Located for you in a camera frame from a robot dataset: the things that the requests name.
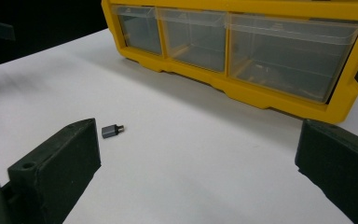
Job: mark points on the clear plastic drawer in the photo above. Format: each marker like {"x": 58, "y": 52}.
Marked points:
{"x": 292, "y": 59}

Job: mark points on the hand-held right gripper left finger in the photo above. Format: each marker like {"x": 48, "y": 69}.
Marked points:
{"x": 56, "y": 168}

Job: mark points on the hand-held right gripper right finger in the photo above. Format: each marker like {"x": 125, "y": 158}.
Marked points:
{"x": 341, "y": 168}

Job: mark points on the yellow black drawer organizer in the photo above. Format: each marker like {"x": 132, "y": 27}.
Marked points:
{"x": 292, "y": 104}

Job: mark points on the grid of clear drawers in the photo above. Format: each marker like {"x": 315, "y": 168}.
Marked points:
{"x": 195, "y": 43}

